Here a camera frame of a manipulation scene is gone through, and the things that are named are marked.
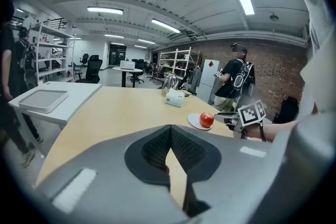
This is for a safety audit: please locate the white tissue box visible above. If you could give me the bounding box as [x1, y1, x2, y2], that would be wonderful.
[164, 87, 186, 108]

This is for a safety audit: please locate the black bag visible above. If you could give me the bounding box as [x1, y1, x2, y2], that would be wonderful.
[272, 96, 300, 124]

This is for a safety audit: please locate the small white plate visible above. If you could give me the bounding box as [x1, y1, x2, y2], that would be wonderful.
[187, 113, 213, 131]

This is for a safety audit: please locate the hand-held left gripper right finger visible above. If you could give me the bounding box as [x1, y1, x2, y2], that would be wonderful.
[170, 124, 329, 224]

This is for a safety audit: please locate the grey rectangular tray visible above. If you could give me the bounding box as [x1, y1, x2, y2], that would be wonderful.
[18, 89, 70, 114]

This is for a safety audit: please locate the person's grey shirt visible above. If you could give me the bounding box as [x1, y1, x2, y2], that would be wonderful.
[293, 0, 336, 166]

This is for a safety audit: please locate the red apple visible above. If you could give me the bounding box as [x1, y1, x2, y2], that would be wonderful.
[199, 112, 215, 129]

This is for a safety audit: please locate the white metal shelving unit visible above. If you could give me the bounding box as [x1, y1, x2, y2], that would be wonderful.
[27, 18, 77, 83]
[157, 46, 200, 82]

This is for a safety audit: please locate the shiny silver kettle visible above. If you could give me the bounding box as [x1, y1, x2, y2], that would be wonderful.
[161, 73, 180, 97]

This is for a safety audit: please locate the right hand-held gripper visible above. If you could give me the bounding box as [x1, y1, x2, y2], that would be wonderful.
[214, 99, 266, 139]

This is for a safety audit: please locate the grey hanging jacket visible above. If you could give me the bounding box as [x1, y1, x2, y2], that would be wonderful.
[189, 65, 202, 94]

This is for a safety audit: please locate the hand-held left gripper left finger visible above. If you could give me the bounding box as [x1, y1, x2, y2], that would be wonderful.
[34, 124, 192, 224]

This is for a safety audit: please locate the white desk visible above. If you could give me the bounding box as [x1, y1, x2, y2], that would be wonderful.
[7, 81, 103, 145]

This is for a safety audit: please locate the refrigerator with red sticker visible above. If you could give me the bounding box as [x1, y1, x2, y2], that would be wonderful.
[195, 59, 221, 105]

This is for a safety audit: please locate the grey plastic chair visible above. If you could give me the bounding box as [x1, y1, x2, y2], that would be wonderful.
[71, 62, 83, 80]

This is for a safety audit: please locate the person's right forearm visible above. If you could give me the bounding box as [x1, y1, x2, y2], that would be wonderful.
[245, 120, 301, 143]

